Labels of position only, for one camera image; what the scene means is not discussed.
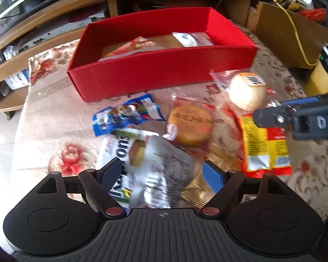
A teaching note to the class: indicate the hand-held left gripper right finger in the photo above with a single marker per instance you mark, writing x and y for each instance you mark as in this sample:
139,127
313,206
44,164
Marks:
211,177

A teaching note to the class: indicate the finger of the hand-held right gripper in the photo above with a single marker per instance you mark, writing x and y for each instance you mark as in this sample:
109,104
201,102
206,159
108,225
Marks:
300,101
270,117

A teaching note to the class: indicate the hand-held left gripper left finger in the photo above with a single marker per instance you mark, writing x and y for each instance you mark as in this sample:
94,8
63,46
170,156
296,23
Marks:
112,174

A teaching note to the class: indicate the gold snack packet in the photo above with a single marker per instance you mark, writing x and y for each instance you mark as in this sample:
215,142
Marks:
196,191

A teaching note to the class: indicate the white green snack packet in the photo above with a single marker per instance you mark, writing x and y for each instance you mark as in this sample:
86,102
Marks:
114,147

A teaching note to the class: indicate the yellow red snack packet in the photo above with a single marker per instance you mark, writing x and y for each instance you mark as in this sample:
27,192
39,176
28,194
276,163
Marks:
262,147

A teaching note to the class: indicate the white round pastry packet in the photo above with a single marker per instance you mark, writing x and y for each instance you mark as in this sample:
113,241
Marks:
246,92

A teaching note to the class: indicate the silver snack packet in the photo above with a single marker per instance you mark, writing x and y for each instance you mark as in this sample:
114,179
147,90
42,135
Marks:
166,169

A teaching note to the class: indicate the brown round cake packet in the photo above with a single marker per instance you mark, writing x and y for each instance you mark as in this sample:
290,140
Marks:
191,122

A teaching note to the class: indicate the blue snack packet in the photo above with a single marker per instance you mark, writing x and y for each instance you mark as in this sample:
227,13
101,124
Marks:
125,113

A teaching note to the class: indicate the clear packet with white label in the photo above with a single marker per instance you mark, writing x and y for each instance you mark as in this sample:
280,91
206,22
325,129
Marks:
191,39

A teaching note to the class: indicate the red cardboard box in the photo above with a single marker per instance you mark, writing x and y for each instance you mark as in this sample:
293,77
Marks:
166,65

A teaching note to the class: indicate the orange puffed snack packet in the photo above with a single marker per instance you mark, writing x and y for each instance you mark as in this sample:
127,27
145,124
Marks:
134,47

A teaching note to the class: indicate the yellow bin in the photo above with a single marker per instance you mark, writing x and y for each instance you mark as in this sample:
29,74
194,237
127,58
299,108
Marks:
319,82

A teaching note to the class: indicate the brown cardboard box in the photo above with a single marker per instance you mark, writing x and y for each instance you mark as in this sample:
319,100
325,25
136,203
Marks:
278,32

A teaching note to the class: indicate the floral tablecloth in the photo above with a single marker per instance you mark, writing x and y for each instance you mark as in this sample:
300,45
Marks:
43,131

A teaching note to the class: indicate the orange red bag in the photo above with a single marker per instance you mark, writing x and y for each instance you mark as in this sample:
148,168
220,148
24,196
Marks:
314,15

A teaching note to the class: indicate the blue white carton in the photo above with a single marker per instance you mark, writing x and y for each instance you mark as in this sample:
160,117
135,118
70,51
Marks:
16,80

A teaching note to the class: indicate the silver media player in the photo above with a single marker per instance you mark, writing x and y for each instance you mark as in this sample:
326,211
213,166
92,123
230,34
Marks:
49,35

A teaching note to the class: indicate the television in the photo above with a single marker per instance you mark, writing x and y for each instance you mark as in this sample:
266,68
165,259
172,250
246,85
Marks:
16,5

